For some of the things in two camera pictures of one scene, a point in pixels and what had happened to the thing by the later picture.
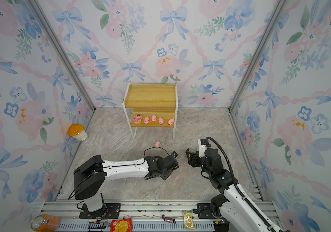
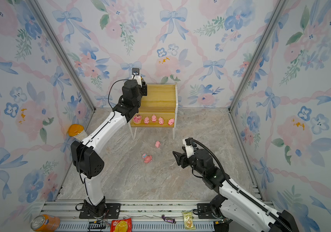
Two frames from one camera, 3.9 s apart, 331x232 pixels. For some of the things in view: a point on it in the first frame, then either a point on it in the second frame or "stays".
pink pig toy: x=161 y=121 stays
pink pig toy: x=146 y=120 stays
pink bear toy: x=137 y=119 stays
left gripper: x=166 y=176 -> x=144 y=88
